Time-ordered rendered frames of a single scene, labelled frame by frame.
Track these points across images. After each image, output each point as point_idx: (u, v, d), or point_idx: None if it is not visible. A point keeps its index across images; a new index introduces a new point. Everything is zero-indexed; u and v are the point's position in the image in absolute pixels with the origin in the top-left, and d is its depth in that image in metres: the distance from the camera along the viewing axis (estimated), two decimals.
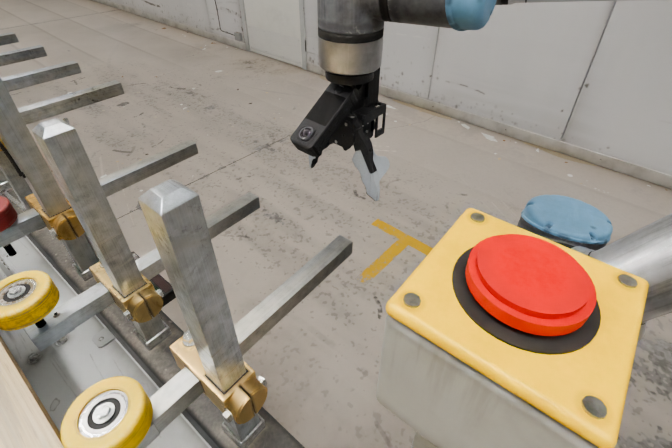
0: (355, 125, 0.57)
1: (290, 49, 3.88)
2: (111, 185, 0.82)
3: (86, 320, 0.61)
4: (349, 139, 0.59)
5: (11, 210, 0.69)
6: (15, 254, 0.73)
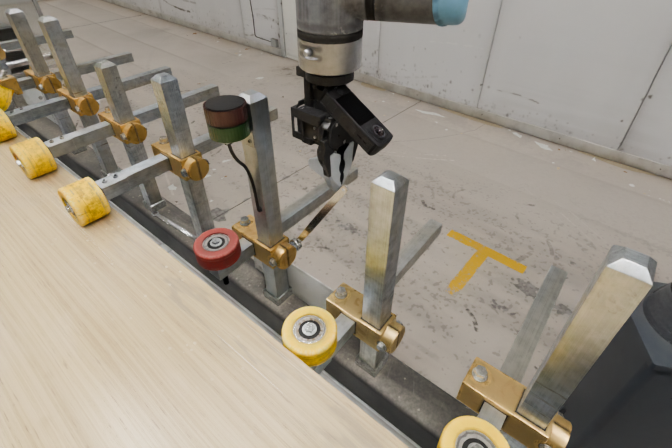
0: None
1: None
2: (300, 213, 0.85)
3: (337, 351, 0.64)
4: None
5: (239, 242, 0.71)
6: (229, 282, 0.76)
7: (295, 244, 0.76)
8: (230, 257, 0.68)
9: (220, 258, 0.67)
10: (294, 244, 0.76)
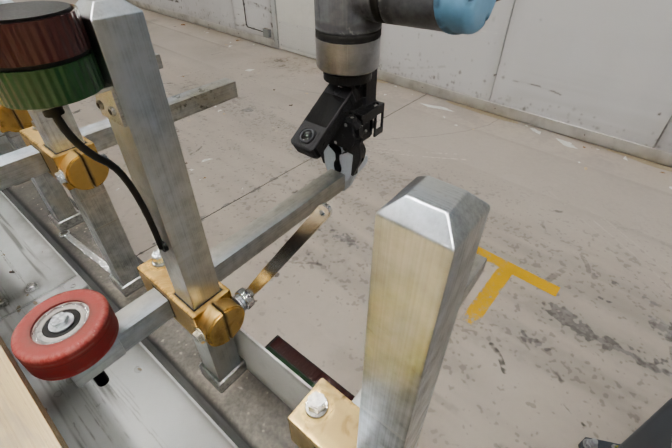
0: (355, 125, 0.57)
1: None
2: (246, 251, 0.51)
3: None
4: (349, 139, 0.59)
5: (111, 319, 0.38)
6: (107, 382, 0.43)
7: (242, 301, 0.44)
8: (82, 354, 0.35)
9: (57, 360, 0.33)
10: (241, 301, 0.44)
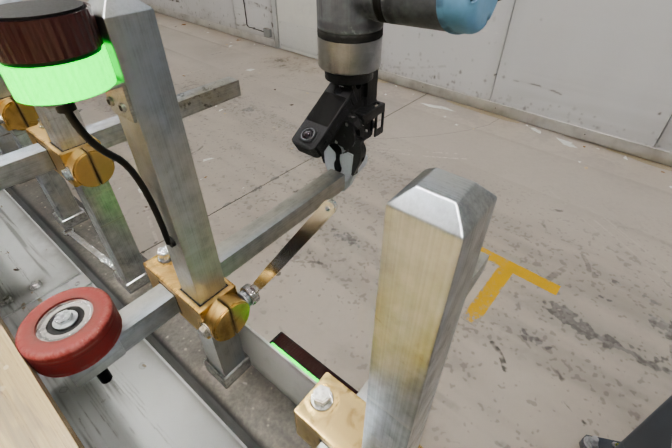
0: (356, 125, 0.57)
1: None
2: (246, 251, 0.51)
3: None
4: (350, 139, 0.59)
5: (115, 316, 0.38)
6: (111, 379, 0.43)
7: (247, 297, 0.45)
8: (86, 351, 0.35)
9: (61, 357, 0.34)
10: (246, 297, 0.45)
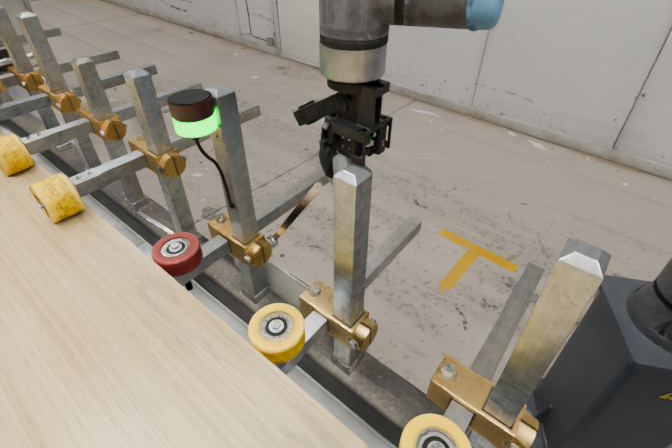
0: (323, 125, 0.57)
1: None
2: (268, 217, 0.82)
3: (309, 349, 0.63)
4: (324, 136, 0.59)
5: (200, 247, 0.69)
6: (192, 288, 0.74)
7: (271, 242, 0.76)
8: (189, 262, 0.66)
9: (178, 264, 0.64)
10: (270, 242, 0.76)
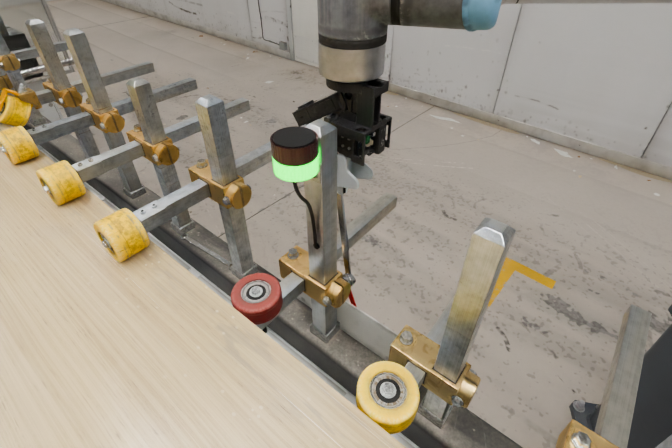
0: None
1: None
2: (339, 251, 0.77)
3: None
4: None
5: (281, 290, 0.63)
6: (266, 331, 0.68)
7: (345, 277, 0.71)
8: (273, 309, 0.60)
9: (262, 312, 0.59)
10: (344, 277, 0.71)
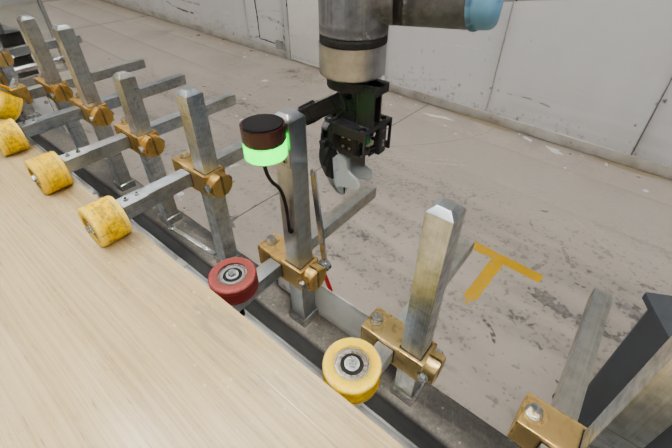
0: (323, 125, 0.57)
1: None
2: (317, 238, 0.79)
3: None
4: (324, 136, 0.59)
5: (257, 273, 0.66)
6: (244, 314, 0.71)
7: (321, 262, 0.73)
8: (248, 290, 0.63)
9: (237, 293, 0.62)
10: (320, 262, 0.73)
